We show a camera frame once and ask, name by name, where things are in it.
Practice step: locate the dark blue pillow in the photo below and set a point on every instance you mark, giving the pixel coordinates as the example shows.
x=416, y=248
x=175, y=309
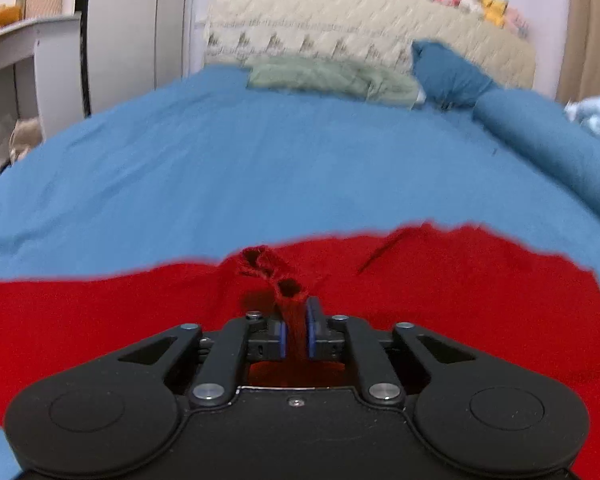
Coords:
x=448, y=79

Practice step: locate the green pillow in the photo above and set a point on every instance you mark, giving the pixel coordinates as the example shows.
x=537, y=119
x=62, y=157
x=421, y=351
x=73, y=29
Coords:
x=369, y=83

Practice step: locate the white grey wardrobe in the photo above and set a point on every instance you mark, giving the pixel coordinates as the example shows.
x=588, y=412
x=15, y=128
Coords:
x=128, y=48

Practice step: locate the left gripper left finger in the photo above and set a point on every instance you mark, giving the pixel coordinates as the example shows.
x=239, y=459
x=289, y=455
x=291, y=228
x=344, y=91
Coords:
x=207, y=368

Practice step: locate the yellow plush toy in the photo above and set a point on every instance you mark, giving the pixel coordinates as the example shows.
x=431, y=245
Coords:
x=494, y=11

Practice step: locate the white desk shelf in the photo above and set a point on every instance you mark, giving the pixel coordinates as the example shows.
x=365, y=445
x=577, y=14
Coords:
x=40, y=74

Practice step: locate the beige curtain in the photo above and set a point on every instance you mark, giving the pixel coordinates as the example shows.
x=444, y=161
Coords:
x=580, y=75

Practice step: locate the blue bed sheet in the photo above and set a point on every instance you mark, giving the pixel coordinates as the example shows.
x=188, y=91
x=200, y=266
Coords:
x=207, y=165

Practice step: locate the blue rolled duvet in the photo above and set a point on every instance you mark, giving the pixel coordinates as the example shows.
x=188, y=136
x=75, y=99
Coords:
x=537, y=128

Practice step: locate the red knitted garment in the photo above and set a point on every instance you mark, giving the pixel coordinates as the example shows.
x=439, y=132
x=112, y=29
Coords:
x=541, y=312

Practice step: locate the light pink plush toy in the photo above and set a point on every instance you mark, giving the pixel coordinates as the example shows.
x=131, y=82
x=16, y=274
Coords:
x=516, y=23

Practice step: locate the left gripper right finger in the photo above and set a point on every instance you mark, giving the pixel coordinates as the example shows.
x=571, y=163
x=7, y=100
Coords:
x=390, y=368

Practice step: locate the cream quilted headboard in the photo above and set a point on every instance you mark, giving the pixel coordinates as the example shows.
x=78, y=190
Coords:
x=376, y=32

